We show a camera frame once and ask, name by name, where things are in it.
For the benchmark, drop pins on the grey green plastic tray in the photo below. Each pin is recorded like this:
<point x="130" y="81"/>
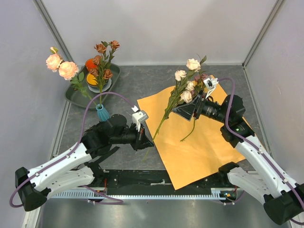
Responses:
<point x="76" y="98"/>

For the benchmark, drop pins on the right aluminium frame post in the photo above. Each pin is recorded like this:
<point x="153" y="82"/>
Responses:
<point x="268" y="22"/>

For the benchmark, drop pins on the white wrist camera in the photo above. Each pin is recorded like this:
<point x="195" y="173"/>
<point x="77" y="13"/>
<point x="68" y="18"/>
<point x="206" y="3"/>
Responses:
<point x="210" y="84"/>
<point x="138" y="117"/>

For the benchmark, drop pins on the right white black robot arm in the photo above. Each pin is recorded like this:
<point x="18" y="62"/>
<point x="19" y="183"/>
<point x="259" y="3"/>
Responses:
<point x="281" y="196"/>

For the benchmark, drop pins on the blue ribbed vase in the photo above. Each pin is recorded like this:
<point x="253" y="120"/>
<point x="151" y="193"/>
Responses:
<point x="102" y="113"/>

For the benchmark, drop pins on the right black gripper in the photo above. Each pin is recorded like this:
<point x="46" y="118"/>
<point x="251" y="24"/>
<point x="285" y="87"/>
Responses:
<point x="196" y="106"/>

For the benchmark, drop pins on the cream white rose stem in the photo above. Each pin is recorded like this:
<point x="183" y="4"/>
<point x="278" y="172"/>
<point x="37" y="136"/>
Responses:
<point x="181" y="79"/>

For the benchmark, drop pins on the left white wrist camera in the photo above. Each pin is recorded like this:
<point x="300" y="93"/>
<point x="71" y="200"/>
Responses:
<point x="138" y="117"/>

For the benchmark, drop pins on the orange bowl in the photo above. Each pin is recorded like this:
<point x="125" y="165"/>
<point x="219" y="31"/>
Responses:
<point x="100" y="79"/>

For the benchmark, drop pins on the grey slotted cable duct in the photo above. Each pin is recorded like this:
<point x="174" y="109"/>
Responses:
<point x="202" y="194"/>

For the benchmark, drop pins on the dark grey bowl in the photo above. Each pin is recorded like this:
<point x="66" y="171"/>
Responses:
<point x="92" y="82"/>

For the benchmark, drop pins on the mauve purple rose stem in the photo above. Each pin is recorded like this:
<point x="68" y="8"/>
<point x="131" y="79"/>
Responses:
<point x="193" y="88"/>

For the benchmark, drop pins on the brown rose stem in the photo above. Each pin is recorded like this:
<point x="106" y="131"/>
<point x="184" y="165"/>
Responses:
<point x="102" y="62"/>

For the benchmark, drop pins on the left aluminium frame post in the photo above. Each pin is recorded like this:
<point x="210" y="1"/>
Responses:
<point x="53" y="29"/>

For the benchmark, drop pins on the orange wrapping paper sheet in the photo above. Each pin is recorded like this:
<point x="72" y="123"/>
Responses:
<point x="189" y="150"/>

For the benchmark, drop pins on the black ribbon with gold text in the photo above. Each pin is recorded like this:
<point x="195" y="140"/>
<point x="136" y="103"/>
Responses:
<point x="96" y="140"/>

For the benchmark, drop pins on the peach pink rose stem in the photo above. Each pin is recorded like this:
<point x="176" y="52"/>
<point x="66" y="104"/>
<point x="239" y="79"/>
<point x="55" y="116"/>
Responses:
<point x="68" y="70"/>

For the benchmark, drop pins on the white plate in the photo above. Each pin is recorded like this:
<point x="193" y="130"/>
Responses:
<point x="106" y="87"/>

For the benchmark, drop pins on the orange plastic cup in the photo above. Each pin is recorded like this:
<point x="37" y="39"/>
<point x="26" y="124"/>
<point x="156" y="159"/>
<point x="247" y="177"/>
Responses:
<point x="92" y="64"/>

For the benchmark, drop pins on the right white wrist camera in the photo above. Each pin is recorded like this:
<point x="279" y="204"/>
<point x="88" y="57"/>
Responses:
<point x="210" y="84"/>

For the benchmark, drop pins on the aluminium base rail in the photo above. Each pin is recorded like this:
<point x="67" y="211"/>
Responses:
<point x="252" y="172"/>

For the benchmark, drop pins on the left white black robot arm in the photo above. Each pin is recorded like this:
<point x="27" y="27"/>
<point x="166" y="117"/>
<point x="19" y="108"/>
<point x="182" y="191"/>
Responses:
<point x="79" y="165"/>

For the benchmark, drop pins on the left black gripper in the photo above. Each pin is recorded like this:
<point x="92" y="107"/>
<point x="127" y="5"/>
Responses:
<point x="138" y="143"/>

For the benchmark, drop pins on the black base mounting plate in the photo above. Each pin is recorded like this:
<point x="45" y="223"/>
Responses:
<point x="145" y="177"/>

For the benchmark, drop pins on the aluminium frame post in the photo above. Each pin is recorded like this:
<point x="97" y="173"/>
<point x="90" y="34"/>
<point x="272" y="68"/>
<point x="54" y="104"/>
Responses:
<point x="53" y="29"/>
<point x="268" y="22"/>

